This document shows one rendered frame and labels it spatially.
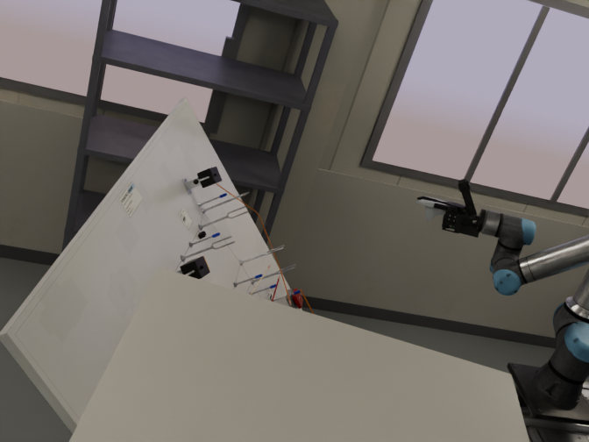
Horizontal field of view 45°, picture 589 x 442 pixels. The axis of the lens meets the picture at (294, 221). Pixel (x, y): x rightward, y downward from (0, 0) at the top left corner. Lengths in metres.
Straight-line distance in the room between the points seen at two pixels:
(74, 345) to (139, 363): 0.49
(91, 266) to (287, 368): 0.64
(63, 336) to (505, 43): 2.96
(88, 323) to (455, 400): 0.69
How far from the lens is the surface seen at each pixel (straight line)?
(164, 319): 0.88
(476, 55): 3.77
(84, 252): 1.41
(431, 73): 3.72
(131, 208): 1.62
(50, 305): 1.28
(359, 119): 3.74
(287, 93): 3.18
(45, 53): 3.58
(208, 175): 1.87
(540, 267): 2.13
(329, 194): 3.89
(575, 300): 2.36
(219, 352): 0.86
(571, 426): 2.43
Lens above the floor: 2.40
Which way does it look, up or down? 28 degrees down
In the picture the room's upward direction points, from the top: 19 degrees clockwise
